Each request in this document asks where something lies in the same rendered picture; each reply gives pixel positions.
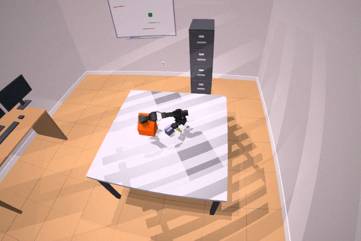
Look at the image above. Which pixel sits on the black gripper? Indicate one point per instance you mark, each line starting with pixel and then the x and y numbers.
pixel 175 125

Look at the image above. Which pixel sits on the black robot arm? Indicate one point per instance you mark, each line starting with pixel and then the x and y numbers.
pixel 178 113

